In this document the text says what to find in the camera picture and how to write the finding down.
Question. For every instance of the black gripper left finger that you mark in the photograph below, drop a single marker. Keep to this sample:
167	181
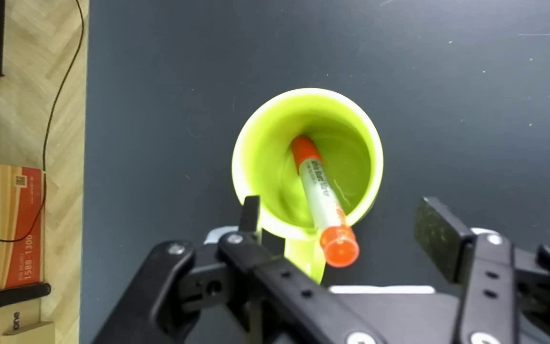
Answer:
268	287

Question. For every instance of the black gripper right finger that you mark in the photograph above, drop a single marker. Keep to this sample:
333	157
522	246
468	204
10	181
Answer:
497	287

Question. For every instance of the white marker with red cap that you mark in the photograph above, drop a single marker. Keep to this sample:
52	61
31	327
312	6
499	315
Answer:
323	202

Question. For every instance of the yellow printed mug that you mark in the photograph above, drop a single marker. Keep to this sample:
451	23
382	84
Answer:
268	159

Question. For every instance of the cardboard box with red label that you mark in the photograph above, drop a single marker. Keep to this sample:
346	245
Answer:
0	222

